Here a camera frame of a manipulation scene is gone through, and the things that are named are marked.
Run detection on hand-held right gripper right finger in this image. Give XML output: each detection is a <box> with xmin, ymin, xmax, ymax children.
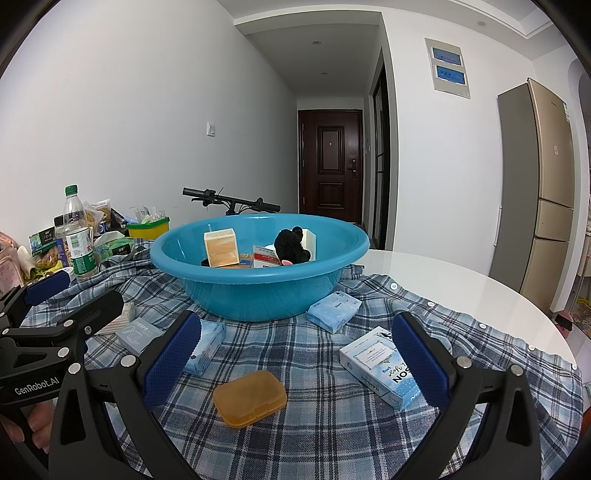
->
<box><xmin>391</xmin><ymin>311</ymin><xmax>542</xmax><ymax>480</ymax></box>

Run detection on blue plastic basin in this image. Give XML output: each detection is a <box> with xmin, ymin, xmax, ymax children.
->
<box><xmin>150</xmin><ymin>213</ymin><xmax>370</xmax><ymax>322</ymax></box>

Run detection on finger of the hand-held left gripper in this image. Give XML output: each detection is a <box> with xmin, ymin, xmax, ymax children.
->
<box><xmin>0</xmin><ymin>270</ymin><xmax>72</xmax><ymax>332</ymax></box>
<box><xmin>9</xmin><ymin>290</ymin><xmax>125</xmax><ymax>347</ymax></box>

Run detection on blue white carton box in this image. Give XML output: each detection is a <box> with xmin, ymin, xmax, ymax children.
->
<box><xmin>339</xmin><ymin>326</ymin><xmax>423</xmax><ymax>412</ymax></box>

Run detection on white red striped box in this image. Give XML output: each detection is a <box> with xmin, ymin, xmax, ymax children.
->
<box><xmin>252</xmin><ymin>245</ymin><xmax>282</xmax><ymax>269</ymax></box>

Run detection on black bicycle handlebar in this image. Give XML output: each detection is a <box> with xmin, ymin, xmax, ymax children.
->
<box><xmin>182</xmin><ymin>187</ymin><xmax>281</xmax><ymax>217</ymax></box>

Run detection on black framed glass door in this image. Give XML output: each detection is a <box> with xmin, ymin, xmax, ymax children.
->
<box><xmin>370</xmin><ymin>46</ymin><xmax>393</xmax><ymax>251</ymax></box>

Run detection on white beige tissue pack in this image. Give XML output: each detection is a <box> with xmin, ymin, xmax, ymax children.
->
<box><xmin>95</xmin><ymin>302</ymin><xmax>136</xmax><ymax>337</ymax></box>

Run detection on yellow green plastic container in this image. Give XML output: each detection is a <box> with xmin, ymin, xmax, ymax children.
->
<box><xmin>127</xmin><ymin>216</ymin><xmax>171</xmax><ymax>239</ymax></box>

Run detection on grey wall panel blue windows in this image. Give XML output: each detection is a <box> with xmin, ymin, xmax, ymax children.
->
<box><xmin>425</xmin><ymin>38</ymin><xmax>472</xmax><ymax>99</ymax></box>

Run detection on yellow snack bag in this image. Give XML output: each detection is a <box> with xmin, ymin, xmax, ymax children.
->
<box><xmin>85</xmin><ymin>199</ymin><xmax>112</xmax><ymax>236</ymax></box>

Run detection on green tissue pack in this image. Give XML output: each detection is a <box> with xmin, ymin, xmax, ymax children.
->
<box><xmin>92</xmin><ymin>232</ymin><xmax>136</xmax><ymax>261</ymax></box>

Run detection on person's left hand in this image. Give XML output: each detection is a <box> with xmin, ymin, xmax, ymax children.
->
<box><xmin>0</xmin><ymin>398</ymin><xmax>59</xmax><ymax>455</ymax></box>

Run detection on pink bag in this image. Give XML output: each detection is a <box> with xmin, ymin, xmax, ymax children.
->
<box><xmin>0</xmin><ymin>231</ymin><xmax>24</xmax><ymax>289</ymax></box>

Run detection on dark brown entrance door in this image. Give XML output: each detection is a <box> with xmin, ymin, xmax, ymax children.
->
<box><xmin>298</xmin><ymin>110</ymin><xmax>364</xmax><ymax>225</ymax></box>

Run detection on gold grey refrigerator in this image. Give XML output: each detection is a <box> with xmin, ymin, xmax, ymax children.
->
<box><xmin>488</xmin><ymin>78</ymin><xmax>578</xmax><ymax>315</ymax></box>

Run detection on black plush toy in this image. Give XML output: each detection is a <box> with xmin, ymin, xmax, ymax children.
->
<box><xmin>274</xmin><ymin>226</ymin><xmax>311</xmax><ymax>267</ymax></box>

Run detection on orange translucent pill case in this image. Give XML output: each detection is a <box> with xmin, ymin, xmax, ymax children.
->
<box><xmin>212</xmin><ymin>370</ymin><xmax>288</xmax><ymax>429</ymax></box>

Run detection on small grey box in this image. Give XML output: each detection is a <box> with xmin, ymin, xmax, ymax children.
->
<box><xmin>115</xmin><ymin>318</ymin><xmax>165</xmax><ymax>356</ymax></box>

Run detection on light blue tissue pack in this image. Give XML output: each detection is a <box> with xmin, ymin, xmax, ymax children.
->
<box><xmin>184</xmin><ymin>320</ymin><xmax>226</xmax><ymax>376</ymax></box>
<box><xmin>306</xmin><ymin>292</ymin><xmax>362</xmax><ymax>334</ymax></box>

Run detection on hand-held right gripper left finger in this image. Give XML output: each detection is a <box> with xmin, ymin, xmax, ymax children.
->
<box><xmin>48</xmin><ymin>310</ymin><xmax>204</xmax><ymax>480</ymax></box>

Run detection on clear water bottle green cap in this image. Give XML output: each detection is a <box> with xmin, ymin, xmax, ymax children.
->
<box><xmin>63</xmin><ymin>185</ymin><xmax>100</xmax><ymax>282</ymax></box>

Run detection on dark green snack bag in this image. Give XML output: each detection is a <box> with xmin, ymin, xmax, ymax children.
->
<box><xmin>30</xmin><ymin>229</ymin><xmax>61</xmax><ymax>268</ymax></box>

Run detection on blue plaid shirt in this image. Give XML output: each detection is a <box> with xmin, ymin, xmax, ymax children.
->
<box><xmin>21</xmin><ymin>237</ymin><xmax>585</xmax><ymax>480</ymax></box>

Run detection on white round desktop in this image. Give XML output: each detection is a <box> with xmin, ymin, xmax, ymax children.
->
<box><xmin>355</xmin><ymin>249</ymin><xmax>580</xmax><ymax>370</ymax></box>

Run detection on cream orange box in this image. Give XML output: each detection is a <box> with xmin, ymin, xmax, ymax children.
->
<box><xmin>204</xmin><ymin>228</ymin><xmax>241</xmax><ymax>268</ymax></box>

